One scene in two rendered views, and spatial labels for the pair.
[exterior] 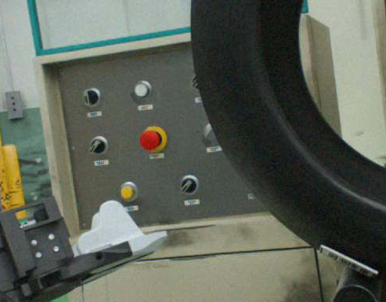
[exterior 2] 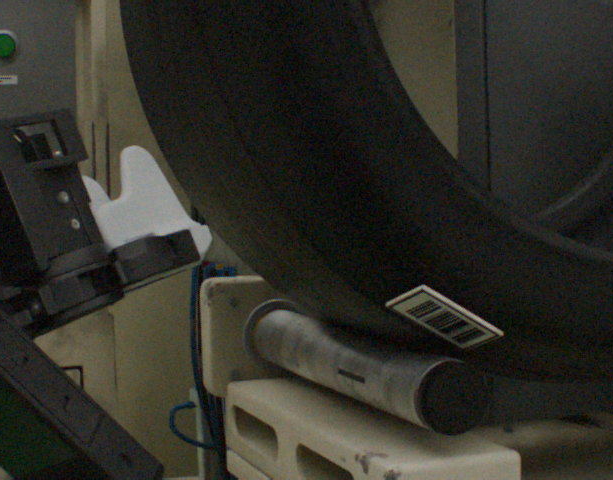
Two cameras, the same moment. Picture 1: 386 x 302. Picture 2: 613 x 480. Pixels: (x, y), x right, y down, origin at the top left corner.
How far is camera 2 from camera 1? 0.43 m
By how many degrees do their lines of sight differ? 35
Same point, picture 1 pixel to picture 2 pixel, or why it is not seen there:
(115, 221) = (151, 189)
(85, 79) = not seen: outside the picture
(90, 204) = not seen: outside the picture
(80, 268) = (147, 266)
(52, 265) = (89, 254)
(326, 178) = (447, 164)
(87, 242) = (117, 222)
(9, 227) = (7, 158)
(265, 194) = (313, 192)
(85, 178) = not seen: outside the picture
